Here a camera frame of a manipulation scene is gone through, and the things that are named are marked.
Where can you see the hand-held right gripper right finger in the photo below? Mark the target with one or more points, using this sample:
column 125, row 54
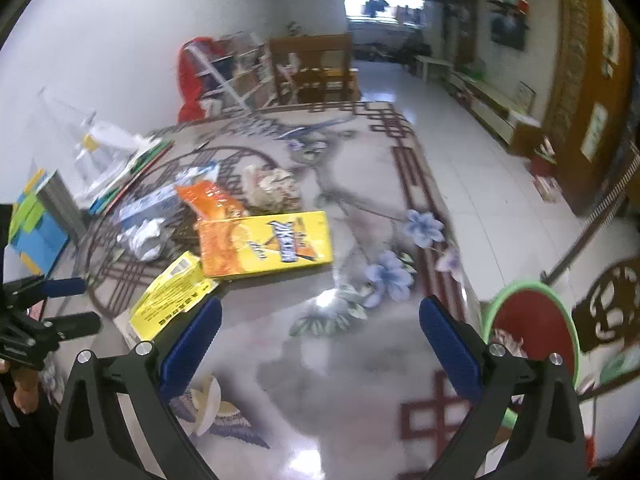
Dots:
column 450, row 345

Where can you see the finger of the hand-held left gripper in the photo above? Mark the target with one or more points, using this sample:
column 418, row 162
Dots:
column 75, row 325
column 65, row 286

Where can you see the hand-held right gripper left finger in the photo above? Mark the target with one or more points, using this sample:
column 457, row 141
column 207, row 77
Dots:
column 192, row 345

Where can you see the red basin with green rim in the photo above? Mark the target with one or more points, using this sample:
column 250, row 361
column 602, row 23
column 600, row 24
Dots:
column 530, row 325

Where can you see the blue white snack bag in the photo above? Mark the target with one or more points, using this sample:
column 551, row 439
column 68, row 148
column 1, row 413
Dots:
column 200, row 174

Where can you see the person's left hand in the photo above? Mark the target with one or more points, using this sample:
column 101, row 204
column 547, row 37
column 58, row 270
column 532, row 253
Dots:
column 26, row 390

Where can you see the yellow flattened carton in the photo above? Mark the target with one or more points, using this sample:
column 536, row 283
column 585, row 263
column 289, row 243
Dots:
column 170, row 295

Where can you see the peach printed snack bag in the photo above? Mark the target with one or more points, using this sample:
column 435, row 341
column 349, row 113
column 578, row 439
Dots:
column 507, row 342

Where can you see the blue book stand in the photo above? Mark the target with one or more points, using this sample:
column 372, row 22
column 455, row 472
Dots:
column 37, row 232

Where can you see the steel tumbler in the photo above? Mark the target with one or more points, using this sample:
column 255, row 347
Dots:
column 62, row 200

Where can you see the crumpled white paper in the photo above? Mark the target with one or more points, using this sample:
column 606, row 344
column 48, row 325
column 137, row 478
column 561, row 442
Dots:
column 142, row 240

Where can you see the blue white toothpaste box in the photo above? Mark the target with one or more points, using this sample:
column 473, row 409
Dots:
column 150, row 207

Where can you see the yellow carton box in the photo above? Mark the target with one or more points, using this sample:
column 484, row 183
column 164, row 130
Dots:
column 265, row 245

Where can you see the stack of thin books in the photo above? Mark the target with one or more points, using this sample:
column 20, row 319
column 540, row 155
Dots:
column 135, row 170

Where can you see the orange snack bag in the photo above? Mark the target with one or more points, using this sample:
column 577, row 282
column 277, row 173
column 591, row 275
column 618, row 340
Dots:
column 215, row 200

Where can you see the white desk lamp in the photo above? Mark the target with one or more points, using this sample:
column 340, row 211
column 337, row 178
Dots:
column 102, row 140

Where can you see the carved wooden chair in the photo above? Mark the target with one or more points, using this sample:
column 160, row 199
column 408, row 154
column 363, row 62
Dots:
column 607, row 305

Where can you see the crumpled colourful paper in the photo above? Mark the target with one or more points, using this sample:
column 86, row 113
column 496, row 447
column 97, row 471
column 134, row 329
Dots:
column 270, row 187

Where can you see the beaded rod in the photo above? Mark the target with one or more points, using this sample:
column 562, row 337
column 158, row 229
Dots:
column 590, row 220

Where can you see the small black pen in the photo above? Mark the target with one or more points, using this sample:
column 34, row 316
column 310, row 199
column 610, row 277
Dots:
column 202, row 145

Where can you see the red cloth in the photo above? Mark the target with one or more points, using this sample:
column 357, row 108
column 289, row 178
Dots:
column 192, row 80

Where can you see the low television cabinet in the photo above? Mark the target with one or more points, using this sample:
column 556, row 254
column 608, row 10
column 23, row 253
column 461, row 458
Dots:
column 492, row 105

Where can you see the white step ladder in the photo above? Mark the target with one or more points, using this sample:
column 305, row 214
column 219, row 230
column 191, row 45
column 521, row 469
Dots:
column 220, row 77

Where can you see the white low table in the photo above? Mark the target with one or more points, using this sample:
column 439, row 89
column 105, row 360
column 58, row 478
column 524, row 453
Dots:
column 432, row 65

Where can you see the white book rack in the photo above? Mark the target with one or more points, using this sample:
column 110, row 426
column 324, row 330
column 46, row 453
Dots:
column 250, row 70

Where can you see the wooden dining chair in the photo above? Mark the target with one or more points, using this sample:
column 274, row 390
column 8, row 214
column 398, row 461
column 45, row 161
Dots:
column 310, row 70

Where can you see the dark hanging garment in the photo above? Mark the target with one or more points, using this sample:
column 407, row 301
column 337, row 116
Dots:
column 375, row 5

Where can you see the short wall scroll picture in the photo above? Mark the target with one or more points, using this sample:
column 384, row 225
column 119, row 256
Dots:
column 595, row 132

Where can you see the wall television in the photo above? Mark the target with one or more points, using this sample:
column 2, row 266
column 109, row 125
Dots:
column 507, row 30

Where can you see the long wall scroll picture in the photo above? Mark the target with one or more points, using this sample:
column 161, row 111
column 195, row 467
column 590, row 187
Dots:
column 611, row 35

